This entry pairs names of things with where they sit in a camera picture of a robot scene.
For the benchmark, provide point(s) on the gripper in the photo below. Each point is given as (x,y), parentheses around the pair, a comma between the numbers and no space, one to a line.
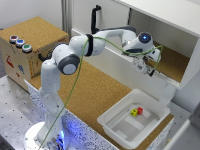
(140,65)

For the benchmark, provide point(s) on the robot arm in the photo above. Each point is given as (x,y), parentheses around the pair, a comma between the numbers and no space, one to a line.
(68,56)

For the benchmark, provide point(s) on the pink block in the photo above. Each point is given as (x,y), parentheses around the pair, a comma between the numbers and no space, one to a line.
(140,110)

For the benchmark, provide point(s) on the yellow block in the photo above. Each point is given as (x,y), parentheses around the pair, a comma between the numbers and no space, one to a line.
(134,112)

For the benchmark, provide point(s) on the white cabinet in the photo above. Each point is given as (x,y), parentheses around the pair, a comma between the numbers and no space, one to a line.
(173,13)

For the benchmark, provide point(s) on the white sliding door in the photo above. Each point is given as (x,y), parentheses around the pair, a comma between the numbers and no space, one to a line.
(113,15)

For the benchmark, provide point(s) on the white plastic box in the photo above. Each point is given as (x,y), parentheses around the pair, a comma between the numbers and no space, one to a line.
(133,128)

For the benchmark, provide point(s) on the green button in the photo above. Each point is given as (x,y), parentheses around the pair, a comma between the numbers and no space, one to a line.
(26,47)

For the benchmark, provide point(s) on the blue button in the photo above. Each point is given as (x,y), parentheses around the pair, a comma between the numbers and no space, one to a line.
(20,42)

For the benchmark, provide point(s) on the red button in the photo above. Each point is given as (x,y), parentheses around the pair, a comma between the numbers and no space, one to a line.
(13,38)

